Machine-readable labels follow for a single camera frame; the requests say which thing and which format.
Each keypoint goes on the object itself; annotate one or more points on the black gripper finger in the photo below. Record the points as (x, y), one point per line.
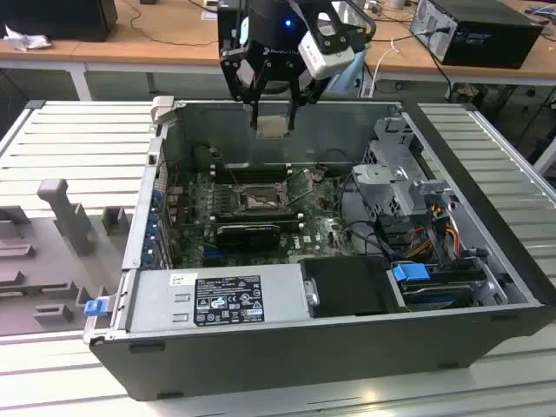
(228, 74)
(295, 114)

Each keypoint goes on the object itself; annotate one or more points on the square silver CPU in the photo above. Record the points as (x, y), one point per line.
(273, 127)

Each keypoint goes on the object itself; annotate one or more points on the black RAM slot bank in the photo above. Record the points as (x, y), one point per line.
(256, 220)
(252, 174)

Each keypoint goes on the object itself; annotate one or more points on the CPU socket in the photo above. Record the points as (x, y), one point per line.
(260, 200)

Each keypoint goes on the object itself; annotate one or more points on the small black computer box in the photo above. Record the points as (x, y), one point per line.
(228, 21)

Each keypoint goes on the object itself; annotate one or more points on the brown round board component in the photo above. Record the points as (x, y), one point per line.
(319, 174)

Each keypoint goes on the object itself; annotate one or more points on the black cylindrical board component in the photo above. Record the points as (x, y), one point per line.
(200, 156)

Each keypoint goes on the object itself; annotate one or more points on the wooden desk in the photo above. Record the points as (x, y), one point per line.
(130, 43)

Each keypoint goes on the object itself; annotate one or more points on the silver metal drive cage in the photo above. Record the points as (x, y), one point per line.
(378, 178)

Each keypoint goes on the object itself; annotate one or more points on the green motherboard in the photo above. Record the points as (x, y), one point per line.
(321, 234)

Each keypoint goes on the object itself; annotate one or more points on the black graphics card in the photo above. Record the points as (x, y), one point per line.
(247, 236)

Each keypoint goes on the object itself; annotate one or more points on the black plastic shroud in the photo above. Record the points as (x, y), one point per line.
(347, 282)

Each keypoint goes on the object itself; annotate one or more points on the large black box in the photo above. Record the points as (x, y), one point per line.
(56, 19)

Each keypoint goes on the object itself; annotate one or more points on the silver metal shroud latch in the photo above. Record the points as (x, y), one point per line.
(311, 293)

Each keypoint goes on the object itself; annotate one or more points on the hard disk with blue carrier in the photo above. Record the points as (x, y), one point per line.
(410, 276)

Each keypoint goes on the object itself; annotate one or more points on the crumpled white paper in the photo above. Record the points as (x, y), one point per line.
(26, 40)

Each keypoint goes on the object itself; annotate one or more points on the black desktop PC tower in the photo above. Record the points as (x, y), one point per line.
(491, 43)

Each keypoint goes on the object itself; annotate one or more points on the silver power supply unit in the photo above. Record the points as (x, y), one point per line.
(152, 304)

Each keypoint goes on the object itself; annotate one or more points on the black open PC case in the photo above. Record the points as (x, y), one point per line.
(304, 360)

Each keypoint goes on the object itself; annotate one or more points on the grey parts rack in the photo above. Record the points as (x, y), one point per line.
(65, 269)

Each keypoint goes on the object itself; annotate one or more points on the blue plastic case latch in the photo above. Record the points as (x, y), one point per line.
(94, 307)

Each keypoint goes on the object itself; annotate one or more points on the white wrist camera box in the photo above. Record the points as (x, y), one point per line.
(330, 63)

